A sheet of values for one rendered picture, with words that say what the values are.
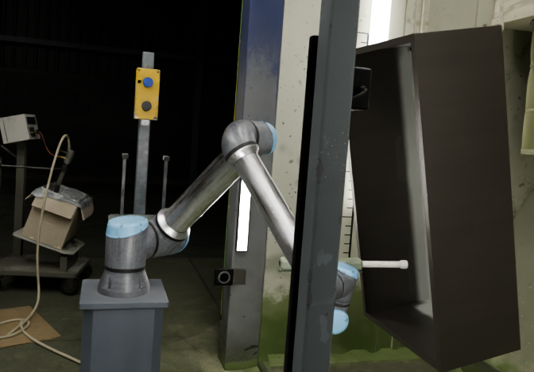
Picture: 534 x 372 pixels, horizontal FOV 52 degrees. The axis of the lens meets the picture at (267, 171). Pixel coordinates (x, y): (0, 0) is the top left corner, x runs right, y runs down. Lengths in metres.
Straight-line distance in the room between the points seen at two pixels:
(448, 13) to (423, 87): 1.48
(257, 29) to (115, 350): 1.67
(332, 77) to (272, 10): 2.05
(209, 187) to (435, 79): 0.87
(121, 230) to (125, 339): 0.39
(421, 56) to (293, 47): 1.12
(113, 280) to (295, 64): 1.47
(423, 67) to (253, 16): 1.20
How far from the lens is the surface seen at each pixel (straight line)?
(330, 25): 0.88
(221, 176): 1.96
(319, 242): 0.88
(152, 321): 2.08
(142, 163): 2.95
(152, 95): 2.89
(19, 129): 4.42
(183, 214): 2.09
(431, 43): 1.95
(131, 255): 2.07
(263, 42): 2.87
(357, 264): 2.09
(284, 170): 2.89
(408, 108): 2.59
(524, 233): 3.54
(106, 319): 2.06
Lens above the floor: 1.27
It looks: 4 degrees down
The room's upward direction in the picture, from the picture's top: 4 degrees clockwise
